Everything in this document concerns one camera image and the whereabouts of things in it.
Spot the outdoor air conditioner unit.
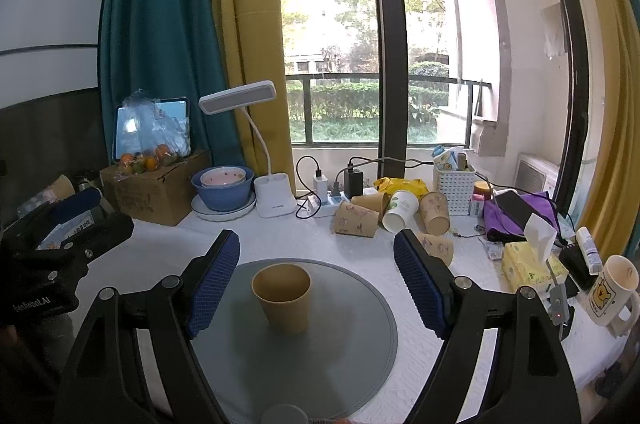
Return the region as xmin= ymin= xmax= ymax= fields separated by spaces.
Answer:
xmin=513 ymin=152 xmax=561 ymax=201

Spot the white paper cup green print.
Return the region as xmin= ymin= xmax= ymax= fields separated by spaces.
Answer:
xmin=382 ymin=190 xmax=420 ymax=233

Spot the blue bowl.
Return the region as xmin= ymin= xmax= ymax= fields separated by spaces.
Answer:
xmin=191 ymin=165 xmax=255 ymax=213

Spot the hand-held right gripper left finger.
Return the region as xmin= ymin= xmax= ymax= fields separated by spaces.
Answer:
xmin=50 ymin=229 xmax=241 ymax=424

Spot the white power strip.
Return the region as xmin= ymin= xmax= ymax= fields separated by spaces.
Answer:
xmin=299 ymin=189 xmax=352 ymax=220

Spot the tablet with lit screen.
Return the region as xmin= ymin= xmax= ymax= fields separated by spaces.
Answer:
xmin=114 ymin=97 xmax=192 ymax=163

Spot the white hanging cloth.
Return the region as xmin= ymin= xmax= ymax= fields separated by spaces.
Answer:
xmin=542 ymin=2 xmax=569 ymax=60

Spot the black charger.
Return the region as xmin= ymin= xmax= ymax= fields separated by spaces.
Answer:
xmin=343 ymin=169 xmax=365 ymax=199

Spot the white plate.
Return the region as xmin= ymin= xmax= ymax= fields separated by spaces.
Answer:
xmin=190 ymin=194 xmax=259 ymax=223

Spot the grey round mat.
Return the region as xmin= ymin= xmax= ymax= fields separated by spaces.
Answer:
xmin=192 ymin=258 xmax=399 ymax=424

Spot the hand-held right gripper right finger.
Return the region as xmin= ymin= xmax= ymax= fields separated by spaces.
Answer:
xmin=393 ymin=229 xmax=585 ymax=424

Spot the pink bowl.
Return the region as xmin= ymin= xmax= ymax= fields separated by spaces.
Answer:
xmin=200 ymin=168 xmax=247 ymax=189

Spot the grey cable with red light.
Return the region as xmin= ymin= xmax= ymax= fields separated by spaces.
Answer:
xmin=545 ymin=254 xmax=577 ymax=341

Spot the purple cloth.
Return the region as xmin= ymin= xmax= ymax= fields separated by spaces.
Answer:
xmin=482 ymin=191 xmax=557 ymax=245

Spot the yellow tissue pack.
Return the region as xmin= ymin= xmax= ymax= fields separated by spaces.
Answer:
xmin=501 ymin=213 xmax=570 ymax=293

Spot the clear plastic bag of oranges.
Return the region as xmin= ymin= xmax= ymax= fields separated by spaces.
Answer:
xmin=117 ymin=90 xmax=194 ymax=177

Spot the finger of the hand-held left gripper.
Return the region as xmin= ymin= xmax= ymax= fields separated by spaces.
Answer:
xmin=15 ymin=187 xmax=104 ymax=235
xmin=35 ymin=212 xmax=135 ymax=265

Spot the white plastic basket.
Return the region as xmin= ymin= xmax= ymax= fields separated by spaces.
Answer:
xmin=432 ymin=163 xmax=476 ymax=216

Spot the yellow snack packet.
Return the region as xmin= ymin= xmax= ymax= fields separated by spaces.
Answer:
xmin=374 ymin=177 xmax=431 ymax=201

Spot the white tube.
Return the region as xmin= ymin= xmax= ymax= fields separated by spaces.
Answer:
xmin=574 ymin=226 xmax=601 ymax=275

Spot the black window frame post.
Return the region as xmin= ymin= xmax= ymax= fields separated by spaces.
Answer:
xmin=525 ymin=0 xmax=592 ymax=225
xmin=362 ymin=0 xmax=417 ymax=193

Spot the yellow curtain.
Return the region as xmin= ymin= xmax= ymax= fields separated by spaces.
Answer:
xmin=550 ymin=0 xmax=640 ymax=265
xmin=212 ymin=0 xmax=297 ymax=195

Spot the balcony railing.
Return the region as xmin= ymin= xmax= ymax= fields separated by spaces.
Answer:
xmin=284 ymin=72 xmax=494 ymax=145

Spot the plain brown paper cup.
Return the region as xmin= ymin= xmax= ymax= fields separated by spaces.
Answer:
xmin=251 ymin=265 xmax=312 ymax=335

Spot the blue and white packet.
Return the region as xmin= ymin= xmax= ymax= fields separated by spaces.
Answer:
xmin=432 ymin=146 xmax=459 ymax=171

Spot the white mug with bear print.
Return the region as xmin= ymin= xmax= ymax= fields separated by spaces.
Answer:
xmin=585 ymin=254 xmax=640 ymax=338

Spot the white desk lamp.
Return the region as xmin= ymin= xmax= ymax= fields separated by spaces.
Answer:
xmin=198 ymin=80 xmax=297 ymax=219

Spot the printed brown paper cup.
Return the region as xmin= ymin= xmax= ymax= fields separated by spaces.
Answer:
xmin=418 ymin=192 xmax=451 ymax=236
xmin=350 ymin=191 xmax=391 ymax=215
xmin=415 ymin=231 xmax=455 ymax=266
xmin=333 ymin=201 xmax=381 ymax=239

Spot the black cable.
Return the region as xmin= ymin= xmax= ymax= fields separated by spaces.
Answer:
xmin=294 ymin=155 xmax=327 ymax=220

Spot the black pouch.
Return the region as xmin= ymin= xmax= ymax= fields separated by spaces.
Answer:
xmin=557 ymin=244 xmax=594 ymax=291

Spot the teal curtain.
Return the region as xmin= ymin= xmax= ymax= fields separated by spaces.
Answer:
xmin=99 ymin=0 xmax=236 ymax=169

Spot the cardboard box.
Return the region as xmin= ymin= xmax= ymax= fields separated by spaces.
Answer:
xmin=99 ymin=149 xmax=214 ymax=227

